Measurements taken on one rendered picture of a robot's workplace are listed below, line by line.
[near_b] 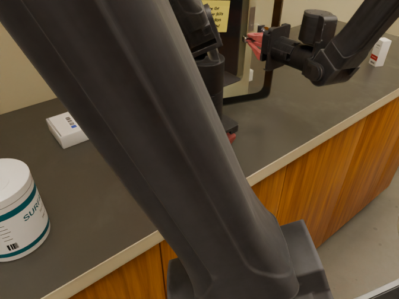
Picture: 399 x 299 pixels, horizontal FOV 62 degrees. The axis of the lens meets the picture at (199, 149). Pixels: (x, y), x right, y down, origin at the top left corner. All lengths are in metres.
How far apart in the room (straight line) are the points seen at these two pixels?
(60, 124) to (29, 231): 0.40
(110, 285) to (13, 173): 0.31
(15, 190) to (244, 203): 0.53
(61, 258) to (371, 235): 1.73
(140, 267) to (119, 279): 0.05
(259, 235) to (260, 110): 0.93
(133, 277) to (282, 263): 0.65
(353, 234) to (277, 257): 1.88
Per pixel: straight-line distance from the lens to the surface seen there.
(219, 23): 0.89
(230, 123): 0.54
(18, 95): 1.25
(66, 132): 0.96
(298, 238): 0.23
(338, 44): 0.69
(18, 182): 0.66
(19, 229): 0.69
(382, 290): 0.57
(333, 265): 1.90
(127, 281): 0.82
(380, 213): 2.26
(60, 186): 0.85
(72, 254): 0.71
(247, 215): 0.16
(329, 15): 0.75
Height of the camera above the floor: 1.48
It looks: 37 degrees down
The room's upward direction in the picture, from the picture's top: straight up
